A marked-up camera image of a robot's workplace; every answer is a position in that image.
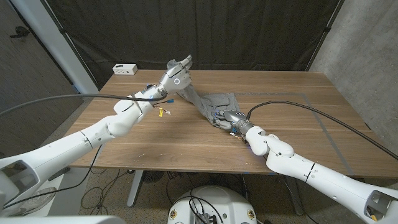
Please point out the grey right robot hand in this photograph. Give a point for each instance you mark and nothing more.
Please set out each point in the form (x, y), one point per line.
(233, 119)

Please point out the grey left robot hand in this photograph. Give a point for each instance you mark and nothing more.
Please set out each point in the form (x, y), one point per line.
(177, 81)

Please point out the grey fabric shorts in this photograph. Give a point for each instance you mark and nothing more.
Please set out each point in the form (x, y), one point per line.
(214, 104)

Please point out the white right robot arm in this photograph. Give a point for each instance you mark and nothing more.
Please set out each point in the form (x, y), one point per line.
(311, 174)

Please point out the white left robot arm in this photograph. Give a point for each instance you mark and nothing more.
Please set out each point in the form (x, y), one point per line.
(77, 143)

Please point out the black backdrop curtain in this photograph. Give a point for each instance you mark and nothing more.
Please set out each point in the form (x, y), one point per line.
(217, 31)

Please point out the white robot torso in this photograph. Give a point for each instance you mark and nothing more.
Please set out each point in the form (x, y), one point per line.
(214, 202)

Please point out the black round fan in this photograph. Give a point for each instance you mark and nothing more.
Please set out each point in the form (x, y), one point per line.
(152, 176)

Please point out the grey table leg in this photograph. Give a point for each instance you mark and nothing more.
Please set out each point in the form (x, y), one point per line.
(295, 199)
(134, 189)

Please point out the white pillar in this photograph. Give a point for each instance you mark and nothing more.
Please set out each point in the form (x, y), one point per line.
(62, 53)

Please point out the black backdrop stand pole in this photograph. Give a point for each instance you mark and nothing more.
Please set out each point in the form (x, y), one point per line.
(63, 31)
(326, 31)

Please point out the dark wood grain door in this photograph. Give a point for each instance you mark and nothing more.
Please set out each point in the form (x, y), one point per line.
(28, 77)

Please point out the white floor box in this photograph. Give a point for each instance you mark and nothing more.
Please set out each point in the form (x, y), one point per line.
(71, 193)

